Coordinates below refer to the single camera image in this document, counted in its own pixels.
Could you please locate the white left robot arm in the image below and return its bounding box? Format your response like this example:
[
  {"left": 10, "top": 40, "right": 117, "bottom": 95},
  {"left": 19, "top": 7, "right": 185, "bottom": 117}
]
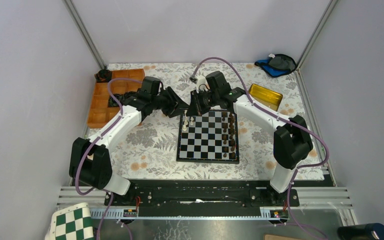
[{"left": 69, "top": 76, "right": 189, "bottom": 206}]

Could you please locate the dark cylinder bottle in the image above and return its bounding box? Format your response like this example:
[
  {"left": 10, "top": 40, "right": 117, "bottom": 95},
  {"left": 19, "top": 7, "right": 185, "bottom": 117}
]
[{"left": 337, "top": 223, "right": 384, "bottom": 240}]

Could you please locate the gold metal tin box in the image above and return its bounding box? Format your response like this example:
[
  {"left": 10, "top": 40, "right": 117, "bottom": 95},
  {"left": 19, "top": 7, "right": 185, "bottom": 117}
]
[{"left": 248, "top": 83, "right": 283, "bottom": 111}]

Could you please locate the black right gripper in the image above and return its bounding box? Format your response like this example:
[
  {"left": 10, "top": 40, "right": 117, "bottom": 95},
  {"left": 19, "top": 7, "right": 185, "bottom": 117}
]
[{"left": 185, "top": 88, "right": 219, "bottom": 117}]

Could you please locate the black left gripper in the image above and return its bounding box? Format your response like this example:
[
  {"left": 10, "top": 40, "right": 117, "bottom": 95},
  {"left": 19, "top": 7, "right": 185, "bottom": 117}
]
[{"left": 150, "top": 86, "right": 189, "bottom": 119}]

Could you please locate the green white rolled chess mat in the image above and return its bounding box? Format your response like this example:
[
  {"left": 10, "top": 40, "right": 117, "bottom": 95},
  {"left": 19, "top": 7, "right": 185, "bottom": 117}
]
[{"left": 45, "top": 202, "right": 96, "bottom": 240}]

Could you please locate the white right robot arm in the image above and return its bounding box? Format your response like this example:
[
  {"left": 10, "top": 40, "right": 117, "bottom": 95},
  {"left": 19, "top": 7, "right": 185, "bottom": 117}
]
[{"left": 186, "top": 71, "right": 313, "bottom": 206}]

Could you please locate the floral white table mat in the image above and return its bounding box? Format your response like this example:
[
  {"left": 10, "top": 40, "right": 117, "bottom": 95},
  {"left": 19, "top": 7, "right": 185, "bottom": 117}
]
[{"left": 111, "top": 62, "right": 308, "bottom": 180}]

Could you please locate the blue black cloth bundle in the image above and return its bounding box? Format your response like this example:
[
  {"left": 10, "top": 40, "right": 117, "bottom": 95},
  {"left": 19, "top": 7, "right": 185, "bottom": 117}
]
[{"left": 254, "top": 53, "right": 297, "bottom": 78}]

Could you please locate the dark rolled cloth corner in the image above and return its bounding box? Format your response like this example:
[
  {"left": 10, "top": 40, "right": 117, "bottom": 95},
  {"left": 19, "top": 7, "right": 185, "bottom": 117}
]
[{"left": 94, "top": 69, "right": 113, "bottom": 83}]

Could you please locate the dark chess pieces row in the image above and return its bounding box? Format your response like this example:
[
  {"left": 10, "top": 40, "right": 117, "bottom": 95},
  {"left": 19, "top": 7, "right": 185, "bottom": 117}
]
[{"left": 221, "top": 111, "right": 237, "bottom": 161}]

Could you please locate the orange wooden divided tray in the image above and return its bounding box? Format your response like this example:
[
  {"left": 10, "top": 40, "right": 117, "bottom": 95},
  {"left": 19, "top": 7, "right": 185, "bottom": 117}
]
[{"left": 87, "top": 68, "right": 145, "bottom": 129}]

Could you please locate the dark rolled cloth in tray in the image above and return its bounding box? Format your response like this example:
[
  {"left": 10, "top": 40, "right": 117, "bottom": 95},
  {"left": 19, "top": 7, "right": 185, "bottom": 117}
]
[{"left": 107, "top": 91, "right": 136, "bottom": 108}]

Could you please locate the black white chess board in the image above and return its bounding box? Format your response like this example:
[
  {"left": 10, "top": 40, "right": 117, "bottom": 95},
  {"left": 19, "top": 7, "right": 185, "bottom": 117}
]
[{"left": 176, "top": 109, "right": 240, "bottom": 165}]

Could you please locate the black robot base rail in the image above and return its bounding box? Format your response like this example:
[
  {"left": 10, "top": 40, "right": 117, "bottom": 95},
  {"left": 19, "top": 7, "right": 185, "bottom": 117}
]
[{"left": 104, "top": 179, "right": 300, "bottom": 217}]

